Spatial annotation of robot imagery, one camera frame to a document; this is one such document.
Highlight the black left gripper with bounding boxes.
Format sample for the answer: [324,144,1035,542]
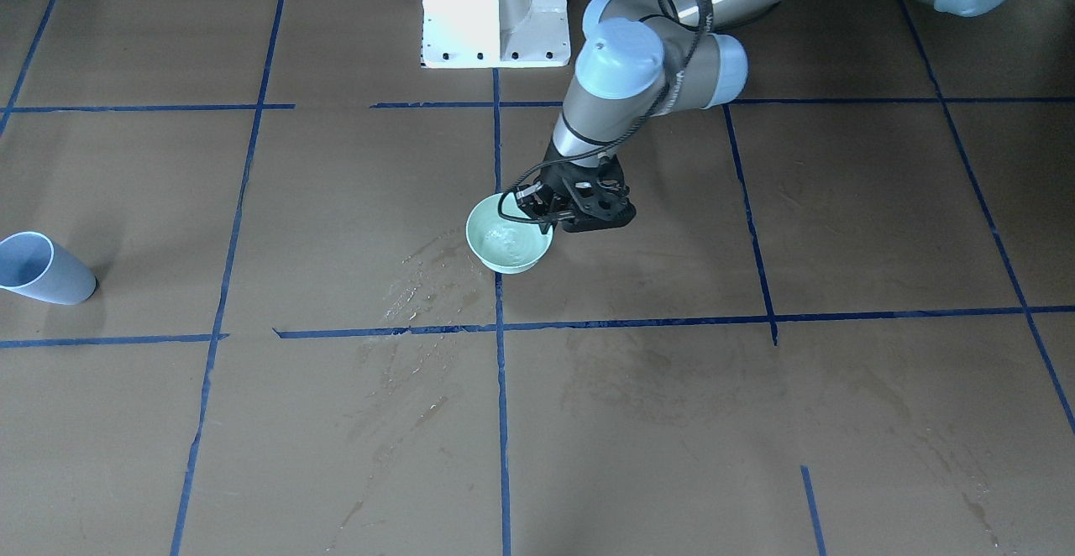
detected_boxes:
[514,157,637,234]

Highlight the light green bowl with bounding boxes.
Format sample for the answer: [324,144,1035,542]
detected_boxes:
[465,193,553,274]

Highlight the light blue plastic cup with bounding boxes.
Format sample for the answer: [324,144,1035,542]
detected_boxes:
[1,231,97,305]

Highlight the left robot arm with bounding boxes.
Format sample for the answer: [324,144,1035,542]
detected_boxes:
[496,0,1006,232]

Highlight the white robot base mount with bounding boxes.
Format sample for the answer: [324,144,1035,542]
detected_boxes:
[420,0,571,70]

